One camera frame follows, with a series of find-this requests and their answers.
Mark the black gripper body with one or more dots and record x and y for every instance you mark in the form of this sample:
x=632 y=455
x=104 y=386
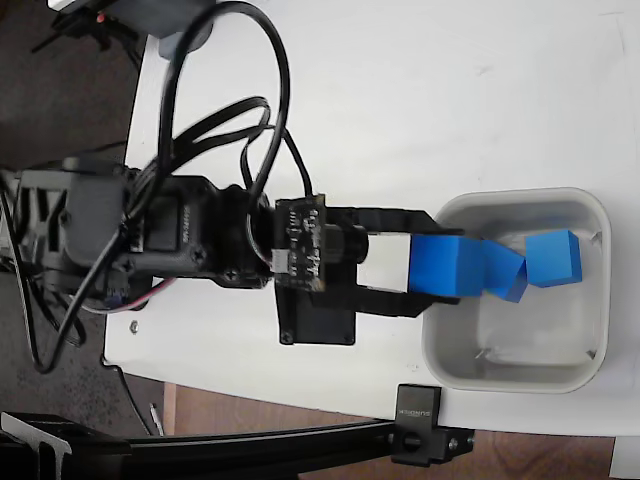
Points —
x=315 y=320

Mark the black wrist camera board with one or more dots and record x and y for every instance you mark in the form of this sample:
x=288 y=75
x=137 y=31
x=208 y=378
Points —
x=300 y=240

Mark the white device edge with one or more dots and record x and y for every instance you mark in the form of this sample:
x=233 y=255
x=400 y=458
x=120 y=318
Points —
x=65 y=4

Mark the gray-blue plastic base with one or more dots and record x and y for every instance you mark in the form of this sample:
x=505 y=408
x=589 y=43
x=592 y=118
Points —
x=145 y=15

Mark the small metal nut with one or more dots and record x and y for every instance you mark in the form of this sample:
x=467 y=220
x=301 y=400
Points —
x=134 y=326

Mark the black table clamp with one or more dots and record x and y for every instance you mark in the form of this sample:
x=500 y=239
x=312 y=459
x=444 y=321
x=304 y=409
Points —
x=417 y=410

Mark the black stand with red light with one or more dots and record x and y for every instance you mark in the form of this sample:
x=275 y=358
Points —
x=107 y=30

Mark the blue cube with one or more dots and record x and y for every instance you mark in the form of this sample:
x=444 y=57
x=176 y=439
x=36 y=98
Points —
x=550 y=260
x=440 y=265
x=500 y=270

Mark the small white stick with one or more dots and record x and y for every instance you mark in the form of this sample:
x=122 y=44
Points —
x=157 y=422

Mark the white square plastic bin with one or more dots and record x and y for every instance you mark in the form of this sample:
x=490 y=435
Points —
x=525 y=350

